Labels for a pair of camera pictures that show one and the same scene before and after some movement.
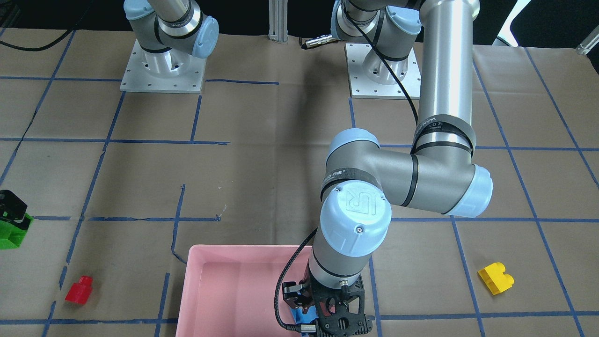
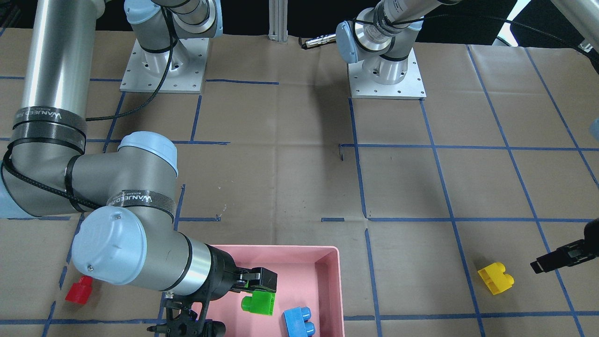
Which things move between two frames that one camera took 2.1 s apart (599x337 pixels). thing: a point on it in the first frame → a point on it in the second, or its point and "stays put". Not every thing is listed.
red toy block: (80, 291) stays put
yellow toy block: (495, 279) stays put
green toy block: (12, 235) → (260, 302)
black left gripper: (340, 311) → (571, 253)
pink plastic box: (232, 290) stays put
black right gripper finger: (12, 209) → (185, 313)
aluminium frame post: (278, 21) stays put
